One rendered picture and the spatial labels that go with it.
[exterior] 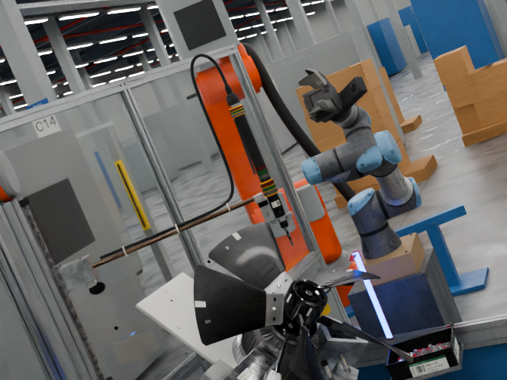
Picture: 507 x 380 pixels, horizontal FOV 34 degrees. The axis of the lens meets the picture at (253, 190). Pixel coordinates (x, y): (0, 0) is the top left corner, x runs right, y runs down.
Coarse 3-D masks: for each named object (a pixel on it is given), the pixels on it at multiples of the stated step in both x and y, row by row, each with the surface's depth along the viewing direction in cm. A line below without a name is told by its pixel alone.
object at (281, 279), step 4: (284, 272) 254; (280, 276) 254; (284, 276) 254; (288, 276) 253; (276, 280) 254; (280, 280) 253; (284, 280) 253; (288, 280) 252; (292, 280) 252; (272, 284) 254; (276, 284) 253; (284, 284) 252; (288, 284) 252; (268, 288) 254; (272, 288) 253; (276, 288) 253; (280, 288) 252; (284, 288) 252; (268, 292) 253; (272, 292) 253; (276, 292) 252; (280, 292) 252; (284, 292) 251
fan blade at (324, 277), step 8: (320, 272) 278; (328, 272) 276; (336, 272) 274; (344, 272) 273; (352, 272) 273; (360, 272) 272; (312, 280) 272; (320, 280) 269; (328, 280) 265; (336, 280) 262; (344, 280) 262; (352, 280) 262; (360, 280) 263; (328, 288) 256
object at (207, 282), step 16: (208, 272) 236; (208, 288) 234; (224, 288) 236; (240, 288) 238; (256, 288) 240; (208, 304) 232; (224, 304) 234; (240, 304) 236; (256, 304) 239; (224, 320) 233; (240, 320) 236; (256, 320) 239; (208, 336) 229; (224, 336) 232
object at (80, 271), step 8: (88, 256) 250; (72, 264) 247; (80, 264) 247; (88, 264) 247; (56, 272) 248; (64, 272) 247; (72, 272) 247; (80, 272) 247; (88, 272) 247; (96, 272) 252; (64, 280) 247; (72, 280) 247; (80, 280) 247; (88, 280) 248; (64, 288) 249; (72, 288) 248
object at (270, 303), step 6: (270, 294) 243; (276, 294) 244; (282, 294) 245; (270, 300) 243; (276, 300) 244; (282, 300) 245; (270, 306) 243; (276, 306) 244; (282, 306) 245; (270, 312) 242; (276, 312) 244; (282, 312) 244; (270, 318) 242; (276, 318) 243; (282, 318) 244; (270, 324) 242; (276, 324) 243
